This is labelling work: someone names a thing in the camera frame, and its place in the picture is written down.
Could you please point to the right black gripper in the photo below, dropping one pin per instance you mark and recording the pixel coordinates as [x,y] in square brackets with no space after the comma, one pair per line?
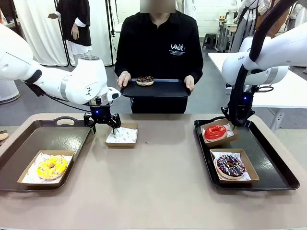
[247,101]

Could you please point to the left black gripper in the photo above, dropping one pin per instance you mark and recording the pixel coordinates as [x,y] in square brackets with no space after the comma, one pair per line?
[100,115]

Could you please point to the white printed paper liner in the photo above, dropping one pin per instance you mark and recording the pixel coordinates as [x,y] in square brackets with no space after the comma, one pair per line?
[31,176]
[238,155]
[127,136]
[229,134]

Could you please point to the brown cardboard tray box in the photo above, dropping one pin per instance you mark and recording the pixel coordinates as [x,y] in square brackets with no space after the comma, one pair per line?
[121,144]
[220,143]
[40,185]
[251,167]

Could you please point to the red glazed donut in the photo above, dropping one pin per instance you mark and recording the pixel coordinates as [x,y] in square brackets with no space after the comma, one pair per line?
[208,134]

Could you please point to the purple glazed sprinkled donut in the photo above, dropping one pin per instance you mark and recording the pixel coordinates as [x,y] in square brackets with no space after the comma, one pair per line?
[224,167]

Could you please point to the black rimmed serving tray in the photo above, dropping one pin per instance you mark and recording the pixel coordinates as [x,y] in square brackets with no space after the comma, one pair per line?
[163,89]

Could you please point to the yellow glazed sprinkled donut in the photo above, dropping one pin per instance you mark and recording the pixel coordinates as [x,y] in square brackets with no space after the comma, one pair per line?
[43,170]

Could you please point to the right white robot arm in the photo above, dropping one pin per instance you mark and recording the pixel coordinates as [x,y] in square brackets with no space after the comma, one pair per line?
[283,48]

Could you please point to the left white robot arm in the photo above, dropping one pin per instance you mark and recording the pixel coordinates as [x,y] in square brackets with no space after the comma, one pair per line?
[81,79]

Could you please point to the person's left forearm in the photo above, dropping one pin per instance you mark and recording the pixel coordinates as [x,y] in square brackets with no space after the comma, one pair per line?
[195,69]

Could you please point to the person's right forearm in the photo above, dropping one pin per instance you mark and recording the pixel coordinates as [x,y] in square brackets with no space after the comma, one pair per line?
[121,67]

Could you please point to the brown plastic serving tray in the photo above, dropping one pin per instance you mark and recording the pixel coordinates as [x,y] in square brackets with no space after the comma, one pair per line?
[48,139]

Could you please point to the person's right hand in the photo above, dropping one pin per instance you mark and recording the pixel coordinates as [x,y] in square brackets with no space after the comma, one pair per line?
[123,80]

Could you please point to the person's left hand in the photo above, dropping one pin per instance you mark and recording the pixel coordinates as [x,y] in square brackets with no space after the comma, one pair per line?
[189,83]

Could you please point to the white table leg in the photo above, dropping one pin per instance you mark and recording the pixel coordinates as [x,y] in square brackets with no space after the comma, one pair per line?
[278,119]

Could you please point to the white folding table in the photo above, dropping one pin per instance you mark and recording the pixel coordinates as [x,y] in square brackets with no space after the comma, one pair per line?
[287,95]

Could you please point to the chocolate sprinkled donut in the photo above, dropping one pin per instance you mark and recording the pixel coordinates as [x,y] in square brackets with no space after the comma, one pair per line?
[145,82]

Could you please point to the grey plastic stool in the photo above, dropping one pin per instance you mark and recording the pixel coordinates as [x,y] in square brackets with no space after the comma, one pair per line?
[209,39]

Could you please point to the white background desk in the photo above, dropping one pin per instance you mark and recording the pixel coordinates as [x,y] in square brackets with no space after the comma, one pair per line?
[225,31]

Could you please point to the black tripod stand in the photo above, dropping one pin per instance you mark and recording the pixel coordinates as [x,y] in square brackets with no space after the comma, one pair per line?
[111,36]

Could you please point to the mannequin with grey skirt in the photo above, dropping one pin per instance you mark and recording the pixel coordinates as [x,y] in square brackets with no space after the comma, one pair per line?
[244,26]

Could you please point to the person in black sweatshirt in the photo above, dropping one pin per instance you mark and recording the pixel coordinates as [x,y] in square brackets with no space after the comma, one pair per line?
[158,48]

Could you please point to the white cylindrical air purifier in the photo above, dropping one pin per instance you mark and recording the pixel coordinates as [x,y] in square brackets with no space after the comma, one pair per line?
[8,93]

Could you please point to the brown hanging garment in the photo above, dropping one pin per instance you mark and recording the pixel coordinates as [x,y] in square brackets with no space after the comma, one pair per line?
[279,24]

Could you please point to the chocolate topped plain donut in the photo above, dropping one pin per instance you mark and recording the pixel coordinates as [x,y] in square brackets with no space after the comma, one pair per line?
[3,136]

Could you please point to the mannequin in black dress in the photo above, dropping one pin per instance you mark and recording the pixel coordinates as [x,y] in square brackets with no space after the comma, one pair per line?
[76,21]

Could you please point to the white mannequin torso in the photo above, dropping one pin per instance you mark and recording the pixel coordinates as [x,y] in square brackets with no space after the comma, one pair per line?
[232,9]

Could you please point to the white curtain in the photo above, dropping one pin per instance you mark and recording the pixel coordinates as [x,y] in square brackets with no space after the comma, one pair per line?
[40,36]

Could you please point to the white lettered hanging garment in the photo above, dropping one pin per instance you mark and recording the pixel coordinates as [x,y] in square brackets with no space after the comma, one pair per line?
[298,14]

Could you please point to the brown wooden shelf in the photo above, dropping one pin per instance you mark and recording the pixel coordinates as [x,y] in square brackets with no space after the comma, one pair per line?
[14,24]

